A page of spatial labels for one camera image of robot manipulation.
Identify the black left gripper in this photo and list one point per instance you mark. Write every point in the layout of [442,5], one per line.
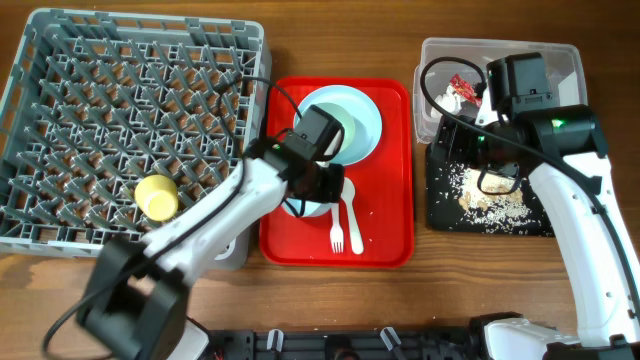
[332,194]

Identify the large light blue plate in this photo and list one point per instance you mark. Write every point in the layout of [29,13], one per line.
[368,121]

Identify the pile of rice scraps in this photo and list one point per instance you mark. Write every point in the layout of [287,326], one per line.
[460,199]

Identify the yellow plastic cup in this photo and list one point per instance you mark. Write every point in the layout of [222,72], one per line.
[157,197]

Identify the white plastic spoon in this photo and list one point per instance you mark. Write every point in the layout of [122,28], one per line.
[347,196]

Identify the white plastic fork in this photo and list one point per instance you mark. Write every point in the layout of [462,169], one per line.
[336,231]

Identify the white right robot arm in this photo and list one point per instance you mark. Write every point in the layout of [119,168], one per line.
[564,156]

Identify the white napkin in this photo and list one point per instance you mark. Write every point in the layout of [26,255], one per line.
[450,101]

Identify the light green bowl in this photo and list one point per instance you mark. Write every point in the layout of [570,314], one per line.
[314,209]

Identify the clear plastic waste bin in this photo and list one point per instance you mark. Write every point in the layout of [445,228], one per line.
[560,59]

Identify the red snack wrapper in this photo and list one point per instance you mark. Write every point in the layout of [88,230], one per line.
[466,90]

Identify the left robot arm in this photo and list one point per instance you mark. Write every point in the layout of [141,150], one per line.
[136,300]

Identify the white label on bin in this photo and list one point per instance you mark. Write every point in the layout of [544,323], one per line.
[569,91]

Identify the black food waste tray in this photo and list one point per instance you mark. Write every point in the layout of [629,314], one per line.
[439,152]

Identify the red plastic tray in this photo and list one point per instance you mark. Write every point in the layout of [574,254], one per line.
[383,202]

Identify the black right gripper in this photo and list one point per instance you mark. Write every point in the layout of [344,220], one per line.
[508,168]

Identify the grey dishwasher rack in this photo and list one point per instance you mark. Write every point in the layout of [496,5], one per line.
[97,101]

